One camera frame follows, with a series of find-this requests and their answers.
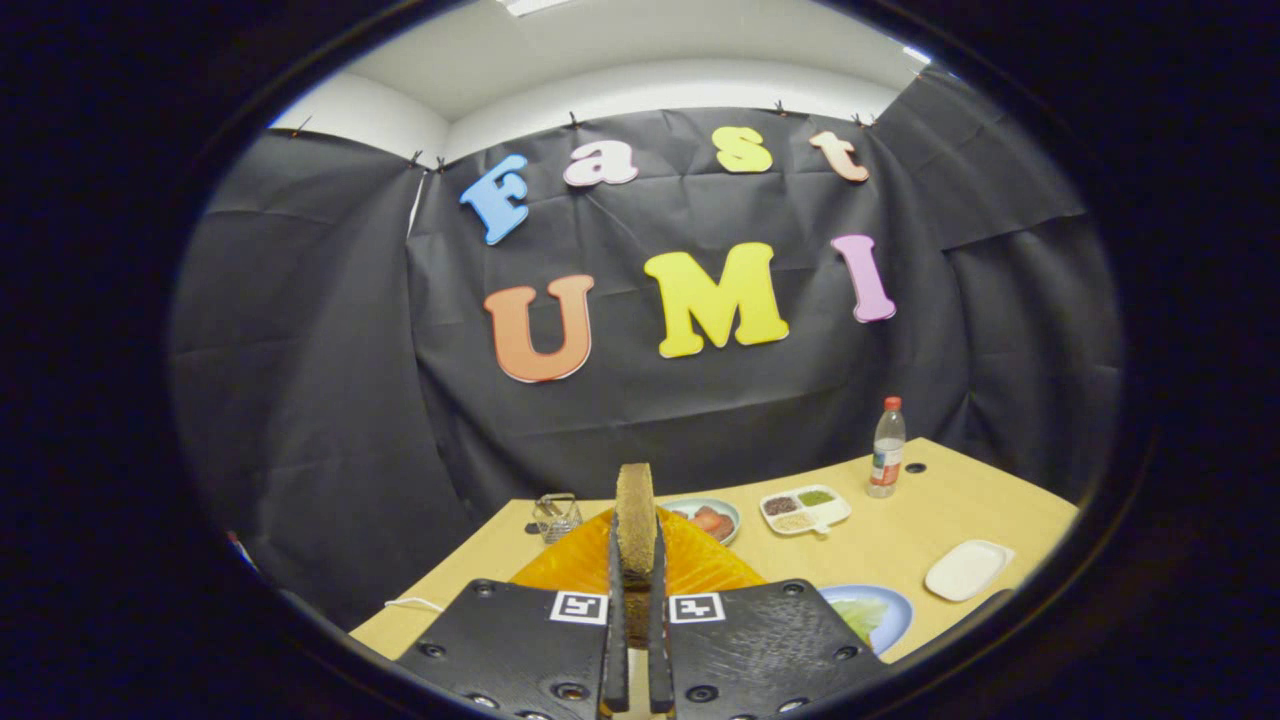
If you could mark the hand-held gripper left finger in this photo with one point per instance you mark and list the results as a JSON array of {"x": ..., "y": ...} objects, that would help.
[{"x": 616, "y": 650}]

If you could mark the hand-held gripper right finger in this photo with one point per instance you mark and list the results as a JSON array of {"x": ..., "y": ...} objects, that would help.
[{"x": 660, "y": 650}]

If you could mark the brown bread slice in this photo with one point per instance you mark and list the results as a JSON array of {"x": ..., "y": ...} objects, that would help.
[{"x": 635, "y": 520}]

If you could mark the green lettuce leaf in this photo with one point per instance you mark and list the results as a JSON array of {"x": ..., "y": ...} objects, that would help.
[{"x": 860, "y": 615}]

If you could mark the red meat slice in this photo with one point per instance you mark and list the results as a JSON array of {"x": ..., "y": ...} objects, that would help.
[{"x": 712, "y": 523}]

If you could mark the pale green round plate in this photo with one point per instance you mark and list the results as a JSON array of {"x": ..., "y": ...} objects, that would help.
[{"x": 733, "y": 515}]

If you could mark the white divided condiment dish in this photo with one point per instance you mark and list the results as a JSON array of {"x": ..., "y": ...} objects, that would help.
[{"x": 835, "y": 512}]

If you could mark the blue round plate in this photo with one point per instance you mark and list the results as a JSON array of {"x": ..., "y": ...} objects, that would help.
[{"x": 895, "y": 610}]

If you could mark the clear red-capped water bottle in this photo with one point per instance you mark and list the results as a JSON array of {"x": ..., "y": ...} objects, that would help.
[{"x": 886, "y": 465}]

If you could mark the white rectangular plate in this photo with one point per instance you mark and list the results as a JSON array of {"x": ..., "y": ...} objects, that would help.
[{"x": 965, "y": 570}]

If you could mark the ceiling light panel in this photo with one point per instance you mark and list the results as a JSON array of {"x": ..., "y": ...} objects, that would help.
[{"x": 530, "y": 6}]

